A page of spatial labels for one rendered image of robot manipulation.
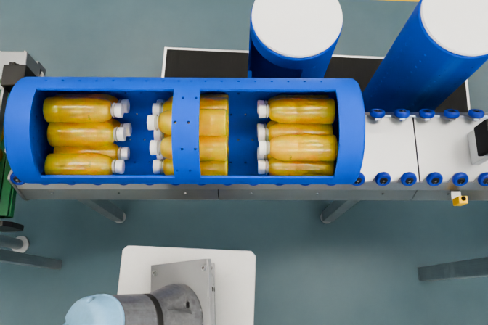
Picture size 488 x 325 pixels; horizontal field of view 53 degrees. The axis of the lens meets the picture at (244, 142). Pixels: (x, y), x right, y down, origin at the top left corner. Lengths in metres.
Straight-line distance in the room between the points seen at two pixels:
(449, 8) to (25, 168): 1.30
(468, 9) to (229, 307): 1.13
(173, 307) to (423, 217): 1.71
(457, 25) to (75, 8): 1.99
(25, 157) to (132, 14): 1.64
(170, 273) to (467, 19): 1.15
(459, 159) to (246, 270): 0.76
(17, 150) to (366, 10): 2.07
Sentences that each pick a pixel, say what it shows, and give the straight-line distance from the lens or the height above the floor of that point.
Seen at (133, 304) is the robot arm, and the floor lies 1.38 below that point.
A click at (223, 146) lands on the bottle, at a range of 1.27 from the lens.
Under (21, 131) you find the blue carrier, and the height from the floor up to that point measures 1.23.
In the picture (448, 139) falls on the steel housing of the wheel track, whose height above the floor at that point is 0.93.
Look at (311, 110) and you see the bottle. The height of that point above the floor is 1.14.
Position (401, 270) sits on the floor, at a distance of 2.48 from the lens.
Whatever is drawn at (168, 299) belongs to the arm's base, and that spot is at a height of 1.32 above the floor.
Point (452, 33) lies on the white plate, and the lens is 1.65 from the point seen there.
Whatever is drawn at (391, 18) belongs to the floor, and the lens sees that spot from 2.88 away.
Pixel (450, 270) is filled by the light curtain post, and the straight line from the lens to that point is 2.16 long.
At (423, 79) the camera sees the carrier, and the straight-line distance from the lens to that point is 1.79.
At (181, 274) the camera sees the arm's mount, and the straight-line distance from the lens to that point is 1.11.
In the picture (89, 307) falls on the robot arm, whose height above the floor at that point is 1.42.
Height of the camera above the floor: 2.36
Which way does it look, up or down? 73 degrees down
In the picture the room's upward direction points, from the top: 2 degrees clockwise
